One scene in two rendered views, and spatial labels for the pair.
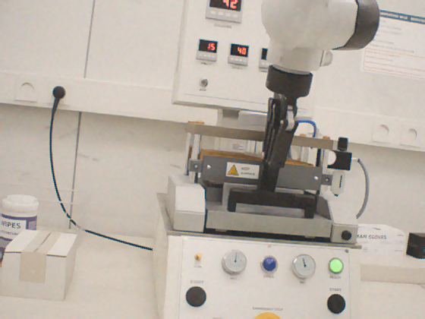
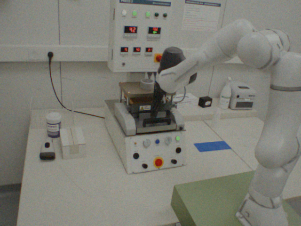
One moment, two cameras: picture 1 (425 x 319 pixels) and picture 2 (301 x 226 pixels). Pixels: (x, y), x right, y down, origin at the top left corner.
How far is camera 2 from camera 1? 66 cm
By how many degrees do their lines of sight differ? 27
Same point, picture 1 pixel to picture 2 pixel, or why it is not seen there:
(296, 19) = (171, 89)
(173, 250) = (127, 142)
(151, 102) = (92, 54)
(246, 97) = (139, 67)
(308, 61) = not seen: hidden behind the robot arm
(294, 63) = not seen: hidden behind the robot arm
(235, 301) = (147, 155)
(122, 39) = (75, 24)
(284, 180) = not seen: hidden behind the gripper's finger
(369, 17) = (193, 77)
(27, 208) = (58, 119)
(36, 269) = (75, 149)
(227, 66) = (132, 56)
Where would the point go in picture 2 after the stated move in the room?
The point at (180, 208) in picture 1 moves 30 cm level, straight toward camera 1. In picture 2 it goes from (128, 128) to (142, 165)
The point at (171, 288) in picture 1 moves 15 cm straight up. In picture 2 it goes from (128, 154) to (130, 128)
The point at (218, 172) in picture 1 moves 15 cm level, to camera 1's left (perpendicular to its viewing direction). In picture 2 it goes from (137, 109) to (107, 109)
